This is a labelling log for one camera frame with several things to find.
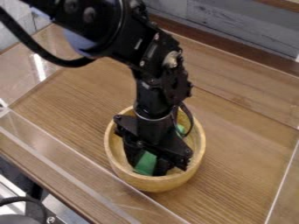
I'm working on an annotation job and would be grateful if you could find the clear acrylic enclosure wall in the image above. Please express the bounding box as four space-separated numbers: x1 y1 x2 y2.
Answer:
0 22 299 224

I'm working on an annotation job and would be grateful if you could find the black cable lower left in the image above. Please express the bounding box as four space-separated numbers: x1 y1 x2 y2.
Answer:
0 196 48 224

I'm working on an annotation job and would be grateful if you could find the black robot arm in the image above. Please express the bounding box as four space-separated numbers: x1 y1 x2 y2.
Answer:
0 0 192 176

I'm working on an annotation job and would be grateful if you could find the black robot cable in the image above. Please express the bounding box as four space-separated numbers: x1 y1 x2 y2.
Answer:
172 101 195 138

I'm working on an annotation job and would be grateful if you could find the green rectangular block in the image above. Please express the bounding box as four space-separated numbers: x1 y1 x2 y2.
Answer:
135 124 192 177

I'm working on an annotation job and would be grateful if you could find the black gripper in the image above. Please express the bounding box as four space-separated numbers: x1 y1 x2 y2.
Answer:
112 108 195 177

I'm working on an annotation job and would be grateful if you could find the brown wooden bowl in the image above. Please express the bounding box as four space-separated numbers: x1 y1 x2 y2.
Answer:
104 106 205 193

